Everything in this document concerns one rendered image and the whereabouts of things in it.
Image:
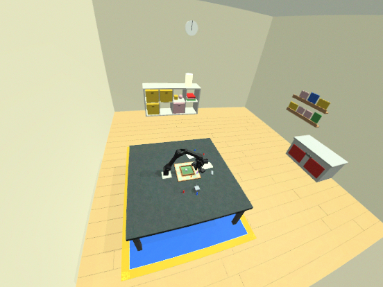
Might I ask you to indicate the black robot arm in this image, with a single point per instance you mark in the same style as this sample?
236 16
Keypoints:
198 156

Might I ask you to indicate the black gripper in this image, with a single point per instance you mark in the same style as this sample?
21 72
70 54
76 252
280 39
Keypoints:
196 166

